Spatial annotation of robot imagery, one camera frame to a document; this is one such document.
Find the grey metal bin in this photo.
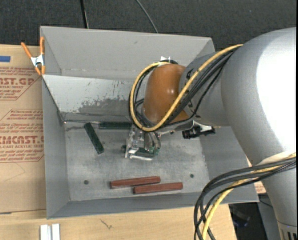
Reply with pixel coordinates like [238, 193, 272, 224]
[39, 25, 260, 220]

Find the black cylinder on white bracket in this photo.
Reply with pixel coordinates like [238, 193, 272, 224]
[161, 120, 216, 140]

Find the dark green flat block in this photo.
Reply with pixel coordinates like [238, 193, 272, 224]
[83, 122, 105, 156]
[98, 121, 133, 131]

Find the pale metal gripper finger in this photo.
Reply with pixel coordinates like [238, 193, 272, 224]
[124, 150, 154, 162]
[124, 136, 141, 152]

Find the red-brown flat block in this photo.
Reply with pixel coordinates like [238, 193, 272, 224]
[132, 181, 184, 195]
[109, 175, 162, 190]

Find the brown cardboard board red print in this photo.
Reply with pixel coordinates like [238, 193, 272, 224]
[0, 43, 47, 215]

